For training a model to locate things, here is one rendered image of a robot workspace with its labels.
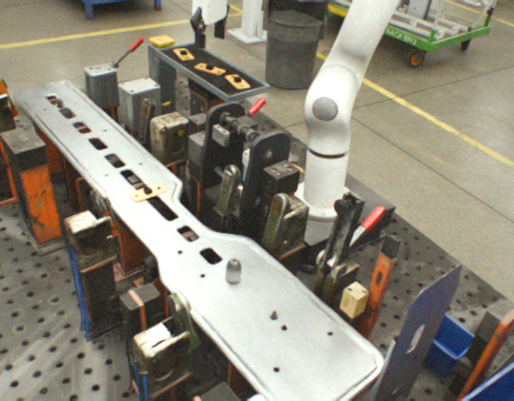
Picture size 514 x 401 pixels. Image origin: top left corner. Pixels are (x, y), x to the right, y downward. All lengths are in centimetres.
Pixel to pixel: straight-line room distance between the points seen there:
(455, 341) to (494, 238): 172
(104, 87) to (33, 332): 79
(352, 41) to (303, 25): 266
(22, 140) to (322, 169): 80
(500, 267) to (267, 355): 210
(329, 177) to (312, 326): 61
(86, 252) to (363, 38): 80
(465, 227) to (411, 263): 148
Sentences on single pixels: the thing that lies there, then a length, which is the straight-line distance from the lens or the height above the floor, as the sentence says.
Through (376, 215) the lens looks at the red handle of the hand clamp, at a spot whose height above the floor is 114.
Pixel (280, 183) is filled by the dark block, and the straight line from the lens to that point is 113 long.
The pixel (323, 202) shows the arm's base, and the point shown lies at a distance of 153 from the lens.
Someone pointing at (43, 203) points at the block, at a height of 85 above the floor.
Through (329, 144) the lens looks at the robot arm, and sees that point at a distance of 142.
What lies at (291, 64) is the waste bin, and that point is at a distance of 411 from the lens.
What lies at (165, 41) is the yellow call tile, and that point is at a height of 116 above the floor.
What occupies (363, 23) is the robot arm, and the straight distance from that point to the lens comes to 129.
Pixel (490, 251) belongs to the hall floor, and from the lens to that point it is 298.
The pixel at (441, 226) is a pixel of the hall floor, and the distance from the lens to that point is 302.
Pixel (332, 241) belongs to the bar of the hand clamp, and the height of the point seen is 111.
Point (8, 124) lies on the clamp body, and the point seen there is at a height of 97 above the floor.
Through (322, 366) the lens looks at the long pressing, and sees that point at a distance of 93.
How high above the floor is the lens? 175
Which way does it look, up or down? 37 degrees down
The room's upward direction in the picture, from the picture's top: 5 degrees clockwise
